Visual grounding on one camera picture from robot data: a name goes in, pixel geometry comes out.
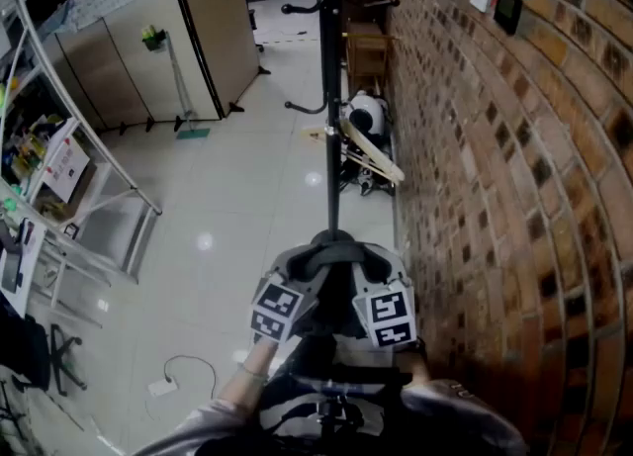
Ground black coat stand pole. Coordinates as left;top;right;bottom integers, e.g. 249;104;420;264
235;0;402;250

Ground person's grey jacket torso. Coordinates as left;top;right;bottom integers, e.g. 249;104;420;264
197;379;411;456

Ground white round appliance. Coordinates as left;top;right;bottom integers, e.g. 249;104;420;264
343;90;392;148

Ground person's left forearm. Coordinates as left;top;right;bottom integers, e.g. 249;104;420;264
133;337;286;456

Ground white paper board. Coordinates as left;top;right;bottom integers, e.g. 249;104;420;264
0;219;48;317

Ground person's black trousers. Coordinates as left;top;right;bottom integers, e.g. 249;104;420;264
276;337;426;382

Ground black chest camera mount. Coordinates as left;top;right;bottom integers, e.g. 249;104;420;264
291;377;392;445

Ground dark green backpack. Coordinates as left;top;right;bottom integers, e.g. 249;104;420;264
289;241;397;351

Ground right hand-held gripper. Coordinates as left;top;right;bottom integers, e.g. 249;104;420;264
352;244;417;349

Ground wooden stool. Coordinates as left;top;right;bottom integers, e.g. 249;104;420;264
343;18;400;99

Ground green wrist bracelet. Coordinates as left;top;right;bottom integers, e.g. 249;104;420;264
240;364;271;385

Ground tan partition panel black frame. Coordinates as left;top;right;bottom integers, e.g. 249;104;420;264
165;0;272;120

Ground light wooden planks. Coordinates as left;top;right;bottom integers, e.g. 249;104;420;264
335;117;407;186

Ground white power strip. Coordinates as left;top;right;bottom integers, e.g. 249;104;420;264
146;378;178;399

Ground grey metal shelf frame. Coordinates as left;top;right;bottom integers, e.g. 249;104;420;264
0;0;164;327

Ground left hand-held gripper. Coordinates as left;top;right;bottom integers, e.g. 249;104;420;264
249;244;331;345

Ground pile of colourful shelf items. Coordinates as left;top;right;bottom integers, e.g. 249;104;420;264
0;77;65;183

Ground black office chair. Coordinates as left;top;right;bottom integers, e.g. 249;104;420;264
241;0;266;54

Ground black tablet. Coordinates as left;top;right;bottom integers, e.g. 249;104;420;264
0;245;25;295

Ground person's right forearm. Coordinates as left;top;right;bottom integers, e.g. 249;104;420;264
395;344;528;456

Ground green and black hanging caddy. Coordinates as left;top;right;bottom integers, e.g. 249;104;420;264
140;24;168;53

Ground white sign with red mark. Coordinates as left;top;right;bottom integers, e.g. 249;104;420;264
39;117;92;203

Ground beige folding room divider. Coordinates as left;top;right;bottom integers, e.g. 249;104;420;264
42;0;225;137

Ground black tangled cables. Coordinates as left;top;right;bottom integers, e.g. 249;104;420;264
340;166;397;198

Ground black wall device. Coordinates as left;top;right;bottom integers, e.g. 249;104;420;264
493;0;524;36

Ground black office chair base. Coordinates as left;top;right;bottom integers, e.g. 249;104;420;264
46;322;89;399

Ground green flat mop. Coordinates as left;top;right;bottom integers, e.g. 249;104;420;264
162;31;212;142

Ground black power cable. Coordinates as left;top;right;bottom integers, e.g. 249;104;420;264
162;353;219;402

